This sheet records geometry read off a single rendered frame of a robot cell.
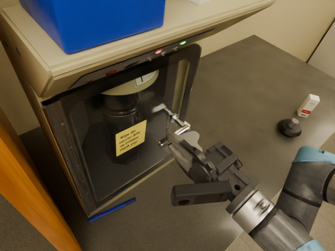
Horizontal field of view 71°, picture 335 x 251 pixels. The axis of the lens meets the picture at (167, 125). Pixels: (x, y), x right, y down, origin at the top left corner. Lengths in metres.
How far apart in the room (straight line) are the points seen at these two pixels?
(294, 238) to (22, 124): 0.87
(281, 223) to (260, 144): 0.53
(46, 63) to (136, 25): 0.08
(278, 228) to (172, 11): 0.37
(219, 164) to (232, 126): 0.51
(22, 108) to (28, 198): 0.61
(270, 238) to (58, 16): 0.43
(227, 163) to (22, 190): 0.35
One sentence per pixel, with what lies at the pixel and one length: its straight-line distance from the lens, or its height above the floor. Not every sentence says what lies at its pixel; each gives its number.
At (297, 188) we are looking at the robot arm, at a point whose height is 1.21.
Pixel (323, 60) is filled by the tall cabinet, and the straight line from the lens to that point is 3.49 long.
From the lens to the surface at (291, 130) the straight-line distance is 1.03.
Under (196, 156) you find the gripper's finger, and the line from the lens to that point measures 0.47.
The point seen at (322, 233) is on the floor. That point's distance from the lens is 2.12.
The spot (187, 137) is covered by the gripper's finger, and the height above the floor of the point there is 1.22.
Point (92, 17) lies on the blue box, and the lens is 0.20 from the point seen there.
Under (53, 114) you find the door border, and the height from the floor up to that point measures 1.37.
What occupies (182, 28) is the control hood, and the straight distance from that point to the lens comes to 0.26.
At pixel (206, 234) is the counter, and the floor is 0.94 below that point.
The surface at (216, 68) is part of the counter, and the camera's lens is 1.25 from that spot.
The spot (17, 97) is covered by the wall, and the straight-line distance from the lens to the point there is 0.89.
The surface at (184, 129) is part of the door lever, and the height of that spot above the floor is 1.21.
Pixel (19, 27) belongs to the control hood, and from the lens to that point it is 0.25.
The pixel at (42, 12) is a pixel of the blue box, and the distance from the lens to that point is 0.22.
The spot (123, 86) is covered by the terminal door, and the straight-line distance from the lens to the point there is 0.40.
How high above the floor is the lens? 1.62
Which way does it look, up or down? 49 degrees down
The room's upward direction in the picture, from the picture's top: 9 degrees clockwise
